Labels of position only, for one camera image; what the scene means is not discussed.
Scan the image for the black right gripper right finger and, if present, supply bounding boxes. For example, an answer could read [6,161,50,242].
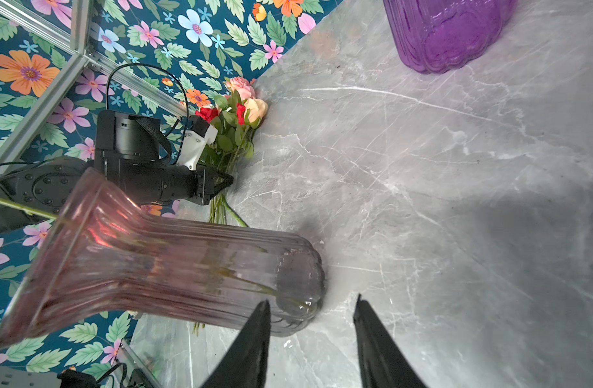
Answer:
[353,295,427,388]

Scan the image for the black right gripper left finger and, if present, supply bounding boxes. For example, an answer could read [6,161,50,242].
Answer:
[202,301,271,388]

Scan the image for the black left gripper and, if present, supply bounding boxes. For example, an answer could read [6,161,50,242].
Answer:
[94,110,233,205]

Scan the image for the dark pink ribbed glass vase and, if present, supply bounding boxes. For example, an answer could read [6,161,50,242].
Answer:
[0,169,326,349]

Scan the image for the red artificial rose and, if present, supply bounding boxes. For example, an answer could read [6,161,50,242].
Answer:
[196,108,220,123]

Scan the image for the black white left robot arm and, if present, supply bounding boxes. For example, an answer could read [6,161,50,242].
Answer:
[0,108,233,234]

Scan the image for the bunch of artificial flowers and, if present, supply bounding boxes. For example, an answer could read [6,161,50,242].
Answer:
[194,76,269,229]

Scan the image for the purple blue ribbed glass vase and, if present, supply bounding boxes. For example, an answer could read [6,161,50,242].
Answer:
[383,0,517,74]

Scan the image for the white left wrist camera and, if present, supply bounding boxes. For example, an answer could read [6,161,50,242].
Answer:
[176,116,218,171]

